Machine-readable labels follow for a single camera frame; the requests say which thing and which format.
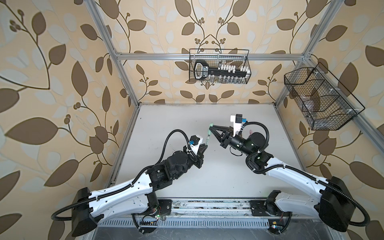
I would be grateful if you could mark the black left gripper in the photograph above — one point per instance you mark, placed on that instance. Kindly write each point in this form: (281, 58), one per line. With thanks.
(199, 156)

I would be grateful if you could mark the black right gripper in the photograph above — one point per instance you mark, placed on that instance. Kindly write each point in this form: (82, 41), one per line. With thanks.
(226, 138)

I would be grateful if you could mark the green pen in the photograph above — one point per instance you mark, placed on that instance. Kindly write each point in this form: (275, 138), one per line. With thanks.
(208, 137)

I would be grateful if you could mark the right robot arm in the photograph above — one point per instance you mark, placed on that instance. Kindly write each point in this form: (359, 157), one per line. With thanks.
(327, 199)

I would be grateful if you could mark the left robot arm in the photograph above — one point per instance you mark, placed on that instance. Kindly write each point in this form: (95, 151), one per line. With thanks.
(132, 197)

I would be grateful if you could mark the black tool with sockets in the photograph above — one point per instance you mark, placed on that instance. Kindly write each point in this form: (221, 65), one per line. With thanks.
(202, 70)

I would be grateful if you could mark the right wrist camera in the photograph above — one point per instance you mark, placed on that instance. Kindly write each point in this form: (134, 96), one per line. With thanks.
(238, 123)

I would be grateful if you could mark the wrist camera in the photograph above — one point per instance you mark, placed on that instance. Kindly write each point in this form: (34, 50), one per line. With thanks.
(194, 143)
(238, 123)

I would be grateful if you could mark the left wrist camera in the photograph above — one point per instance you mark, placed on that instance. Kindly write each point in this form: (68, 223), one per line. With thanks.
(194, 143)

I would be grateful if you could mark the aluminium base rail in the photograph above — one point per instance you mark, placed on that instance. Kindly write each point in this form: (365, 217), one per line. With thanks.
(210, 208)

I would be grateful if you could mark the black wire basket back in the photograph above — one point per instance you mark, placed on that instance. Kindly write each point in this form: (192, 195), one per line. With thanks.
(220, 57)

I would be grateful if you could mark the black wire basket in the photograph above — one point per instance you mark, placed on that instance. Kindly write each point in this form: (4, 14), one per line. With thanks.
(325, 101)
(220, 57)

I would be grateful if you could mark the black wire basket right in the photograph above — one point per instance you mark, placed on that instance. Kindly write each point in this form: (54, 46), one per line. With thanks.
(325, 101)

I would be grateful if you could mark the aluminium frame post right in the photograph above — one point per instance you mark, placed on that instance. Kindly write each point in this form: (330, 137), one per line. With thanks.
(305, 30)

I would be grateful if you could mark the aluminium frame post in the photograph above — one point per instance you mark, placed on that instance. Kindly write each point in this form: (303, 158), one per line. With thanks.
(97, 18)
(305, 30)

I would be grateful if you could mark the aluminium frame post left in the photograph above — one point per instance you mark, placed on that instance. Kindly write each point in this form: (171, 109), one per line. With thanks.
(97, 18)

